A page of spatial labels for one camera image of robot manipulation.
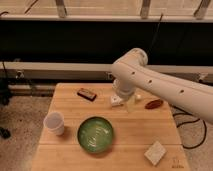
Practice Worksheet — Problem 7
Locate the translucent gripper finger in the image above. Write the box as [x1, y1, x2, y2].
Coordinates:
[126, 96, 135, 113]

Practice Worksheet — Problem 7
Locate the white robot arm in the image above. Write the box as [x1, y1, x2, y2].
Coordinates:
[111, 48, 213, 124]

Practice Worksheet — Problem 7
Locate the brown oval object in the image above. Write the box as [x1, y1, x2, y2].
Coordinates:
[145, 99, 163, 109]

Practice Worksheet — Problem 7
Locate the green glass bowl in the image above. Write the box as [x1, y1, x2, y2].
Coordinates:
[77, 116, 114, 154]

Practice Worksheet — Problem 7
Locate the dark brown rectangular block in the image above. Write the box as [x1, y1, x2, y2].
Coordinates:
[77, 88, 97, 101]

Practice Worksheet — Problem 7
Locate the black hanging cable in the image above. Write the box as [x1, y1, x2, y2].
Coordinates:
[149, 12, 165, 54]

